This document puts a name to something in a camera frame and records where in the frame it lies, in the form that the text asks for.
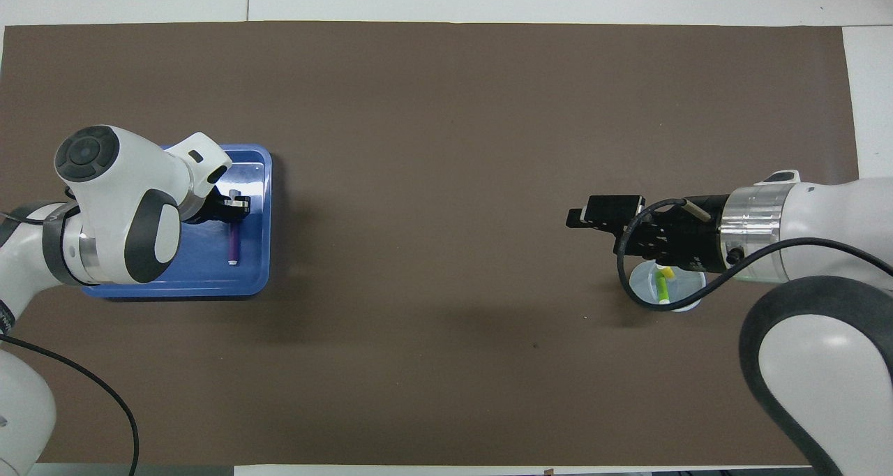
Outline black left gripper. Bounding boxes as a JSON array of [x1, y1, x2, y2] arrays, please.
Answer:
[[183, 191, 252, 225]]

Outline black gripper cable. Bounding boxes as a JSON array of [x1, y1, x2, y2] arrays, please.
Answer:
[[617, 198, 893, 313], [0, 333, 140, 476]]

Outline blue plastic tray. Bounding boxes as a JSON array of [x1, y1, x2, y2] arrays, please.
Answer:
[[80, 144, 273, 300]]

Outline brown table mat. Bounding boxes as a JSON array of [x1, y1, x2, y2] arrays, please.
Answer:
[[0, 21, 890, 467]]

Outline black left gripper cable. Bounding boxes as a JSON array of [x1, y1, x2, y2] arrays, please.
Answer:
[[0, 333, 140, 476]]

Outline translucent plastic cup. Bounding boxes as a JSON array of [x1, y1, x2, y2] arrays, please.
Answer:
[[628, 253, 706, 313]]

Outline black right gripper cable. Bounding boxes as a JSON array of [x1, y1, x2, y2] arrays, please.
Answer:
[[617, 198, 893, 313]]

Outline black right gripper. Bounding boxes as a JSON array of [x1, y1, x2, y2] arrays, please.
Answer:
[[566, 195, 726, 274]]

